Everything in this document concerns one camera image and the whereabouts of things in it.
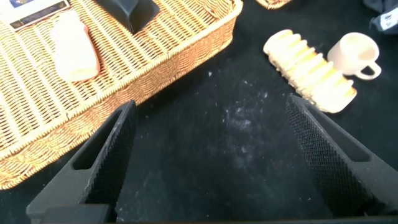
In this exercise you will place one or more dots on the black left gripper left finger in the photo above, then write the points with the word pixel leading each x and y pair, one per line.
pixel 99 168

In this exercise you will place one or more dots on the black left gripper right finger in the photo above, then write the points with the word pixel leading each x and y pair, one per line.
pixel 335 168

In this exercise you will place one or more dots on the striped orange bread roll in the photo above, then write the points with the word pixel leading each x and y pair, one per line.
pixel 311 71

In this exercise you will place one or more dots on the cream ceramic mug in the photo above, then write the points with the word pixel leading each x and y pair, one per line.
pixel 351 53

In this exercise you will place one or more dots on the pink detergent bottle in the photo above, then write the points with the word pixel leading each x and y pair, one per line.
pixel 74 53

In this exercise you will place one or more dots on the black glasses case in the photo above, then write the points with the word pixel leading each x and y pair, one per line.
pixel 130 12

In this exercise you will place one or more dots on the grey towel with tag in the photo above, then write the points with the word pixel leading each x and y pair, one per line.
pixel 384 15

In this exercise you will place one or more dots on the small gold card box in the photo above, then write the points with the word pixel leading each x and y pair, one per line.
pixel 31 12

